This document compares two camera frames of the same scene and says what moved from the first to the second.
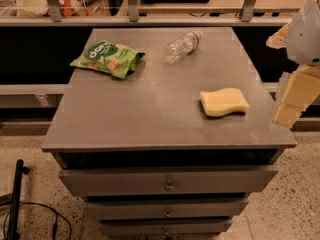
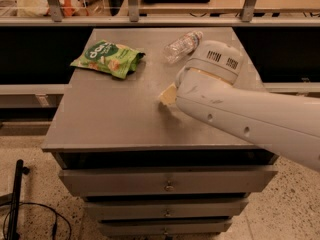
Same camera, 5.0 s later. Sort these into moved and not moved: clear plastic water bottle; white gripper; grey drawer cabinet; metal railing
Moved: white gripper
Not moved: clear plastic water bottle; grey drawer cabinet; metal railing
